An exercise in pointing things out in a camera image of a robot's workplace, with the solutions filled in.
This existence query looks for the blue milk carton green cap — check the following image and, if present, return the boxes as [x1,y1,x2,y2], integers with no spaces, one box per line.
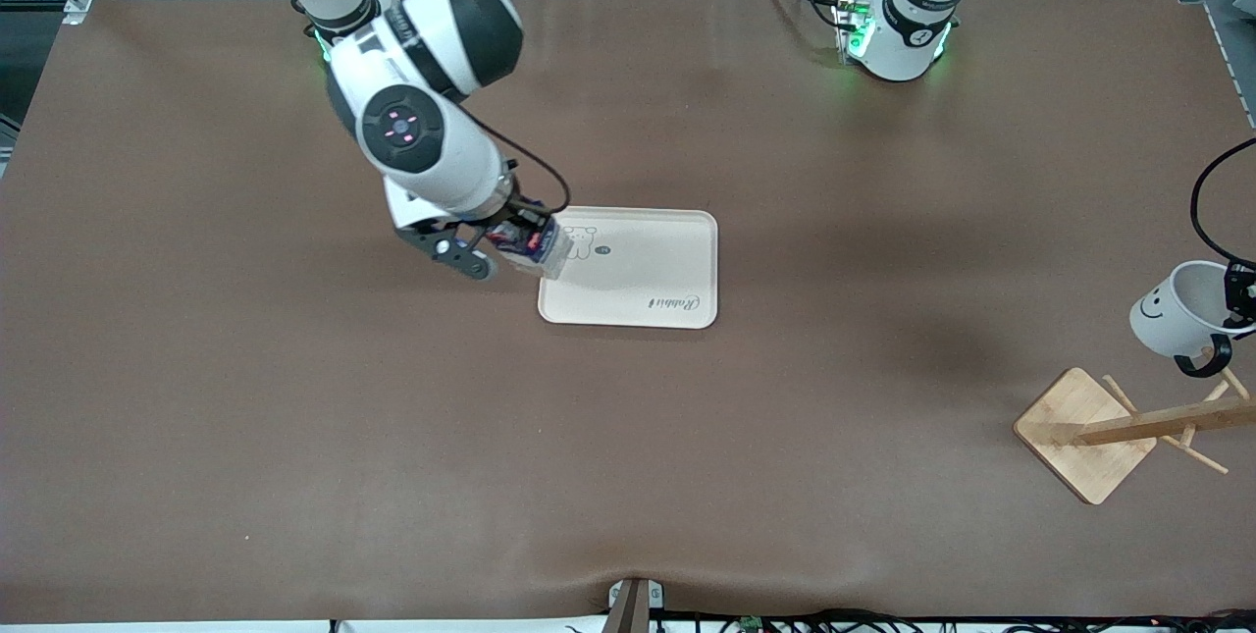
[489,216,573,282]

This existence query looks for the white cup black handle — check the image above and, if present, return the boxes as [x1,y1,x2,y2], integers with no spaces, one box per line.
[1128,260,1256,380]

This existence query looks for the wooden cup rack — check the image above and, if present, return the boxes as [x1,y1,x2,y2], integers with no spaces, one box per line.
[1014,358,1256,506]

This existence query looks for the beige plastic tray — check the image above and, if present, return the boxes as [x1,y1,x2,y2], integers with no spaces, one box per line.
[538,207,719,330]

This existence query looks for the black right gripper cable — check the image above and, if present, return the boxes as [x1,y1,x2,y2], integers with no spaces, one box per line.
[471,118,572,218]

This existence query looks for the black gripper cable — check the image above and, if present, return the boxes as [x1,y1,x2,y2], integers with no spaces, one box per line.
[1189,136,1256,267]
[471,118,572,218]

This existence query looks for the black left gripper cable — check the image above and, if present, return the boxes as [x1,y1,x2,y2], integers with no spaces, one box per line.
[1189,136,1256,267]

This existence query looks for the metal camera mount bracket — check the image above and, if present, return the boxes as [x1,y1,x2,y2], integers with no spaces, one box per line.
[606,577,665,633]

